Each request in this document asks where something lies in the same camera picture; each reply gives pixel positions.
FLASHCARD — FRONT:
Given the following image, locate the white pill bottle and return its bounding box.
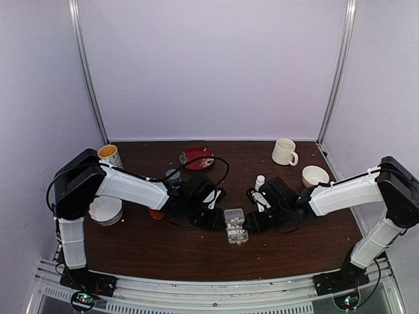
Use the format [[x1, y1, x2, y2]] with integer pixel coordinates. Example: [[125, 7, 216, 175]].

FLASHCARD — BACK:
[[255, 175, 266, 190]]

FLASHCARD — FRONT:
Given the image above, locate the white small bowl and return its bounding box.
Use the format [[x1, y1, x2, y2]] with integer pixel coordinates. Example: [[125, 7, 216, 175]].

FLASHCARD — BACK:
[[302, 165, 329, 188]]

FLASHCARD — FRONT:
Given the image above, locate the clear plastic pill organizer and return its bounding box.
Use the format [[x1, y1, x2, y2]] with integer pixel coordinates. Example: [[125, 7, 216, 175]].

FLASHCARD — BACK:
[[223, 208, 249, 245]]

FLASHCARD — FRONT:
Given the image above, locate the aluminium frame post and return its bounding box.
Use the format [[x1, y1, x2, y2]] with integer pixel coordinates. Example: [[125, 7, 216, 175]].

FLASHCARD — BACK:
[[317, 0, 357, 146], [68, 0, 110, 145]]

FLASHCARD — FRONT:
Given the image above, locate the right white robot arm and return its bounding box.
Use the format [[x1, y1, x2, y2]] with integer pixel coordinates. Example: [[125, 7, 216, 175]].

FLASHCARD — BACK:
[[244, 156, 418, 289]]

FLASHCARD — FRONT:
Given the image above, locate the grey lid pill bottle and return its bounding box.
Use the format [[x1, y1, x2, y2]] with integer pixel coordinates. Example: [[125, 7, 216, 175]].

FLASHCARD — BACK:
[[166, 169, 182, 184]]

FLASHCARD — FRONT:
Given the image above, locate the cream textured mug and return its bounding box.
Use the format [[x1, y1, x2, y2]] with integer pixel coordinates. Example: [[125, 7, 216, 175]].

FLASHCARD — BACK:
[[271, 138, 299, 166]]

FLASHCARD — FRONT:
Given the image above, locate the yellow interior floral mug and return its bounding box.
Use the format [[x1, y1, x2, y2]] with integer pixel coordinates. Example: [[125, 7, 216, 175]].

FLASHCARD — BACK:
[[98, 144, 123, 168]]

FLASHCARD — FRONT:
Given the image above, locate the orange pill bottle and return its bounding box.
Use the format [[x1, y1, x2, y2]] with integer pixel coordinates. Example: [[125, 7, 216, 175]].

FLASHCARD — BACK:
[[149, 209, 165, 220]]

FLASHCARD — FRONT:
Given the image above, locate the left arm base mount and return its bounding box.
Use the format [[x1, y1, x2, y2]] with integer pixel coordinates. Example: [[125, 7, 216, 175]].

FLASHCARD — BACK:
[[60, 257, 117, 297]]

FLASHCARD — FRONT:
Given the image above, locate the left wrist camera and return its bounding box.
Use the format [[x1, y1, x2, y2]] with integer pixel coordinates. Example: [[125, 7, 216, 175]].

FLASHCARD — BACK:
[[202, 188, 226, 210]]

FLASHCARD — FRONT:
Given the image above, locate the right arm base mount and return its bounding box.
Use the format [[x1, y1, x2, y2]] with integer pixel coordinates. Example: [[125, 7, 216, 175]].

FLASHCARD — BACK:
[[313, 245, 370, 296]]

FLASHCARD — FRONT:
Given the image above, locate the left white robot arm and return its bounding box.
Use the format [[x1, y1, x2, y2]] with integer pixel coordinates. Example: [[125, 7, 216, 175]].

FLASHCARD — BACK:
[[46, 148, 226, 290]]

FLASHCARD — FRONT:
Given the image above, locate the front aluminium rail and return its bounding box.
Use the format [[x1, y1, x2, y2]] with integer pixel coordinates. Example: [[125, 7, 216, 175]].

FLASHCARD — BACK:
[[23, 262, 407, 313]]

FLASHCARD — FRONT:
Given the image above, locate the white scalloped bowl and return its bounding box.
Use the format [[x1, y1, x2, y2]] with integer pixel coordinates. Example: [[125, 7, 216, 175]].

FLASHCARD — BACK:
[[88, 196, 123, 226]]

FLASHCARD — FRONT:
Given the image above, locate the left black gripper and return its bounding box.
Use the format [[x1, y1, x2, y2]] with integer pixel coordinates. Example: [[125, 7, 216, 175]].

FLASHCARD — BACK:
[[184, 198, 227, 231]]

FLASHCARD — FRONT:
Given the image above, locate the red floral plate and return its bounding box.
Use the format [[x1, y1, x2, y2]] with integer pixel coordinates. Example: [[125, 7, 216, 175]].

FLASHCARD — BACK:
[[178, 147, 215, 171]]

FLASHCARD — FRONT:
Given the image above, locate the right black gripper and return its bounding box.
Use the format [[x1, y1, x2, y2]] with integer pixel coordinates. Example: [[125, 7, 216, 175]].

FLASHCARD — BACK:
[[242, 204, 290, 235]]

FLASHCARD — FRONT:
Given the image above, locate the left aluminium frame post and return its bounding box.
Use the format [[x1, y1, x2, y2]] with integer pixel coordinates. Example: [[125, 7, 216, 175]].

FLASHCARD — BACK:
[[68, 0, 110, 145]]

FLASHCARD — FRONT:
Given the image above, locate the right aluminium frame post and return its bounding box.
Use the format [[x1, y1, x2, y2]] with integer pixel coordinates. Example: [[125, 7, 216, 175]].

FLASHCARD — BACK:
[[317, 0, 357, 146]]

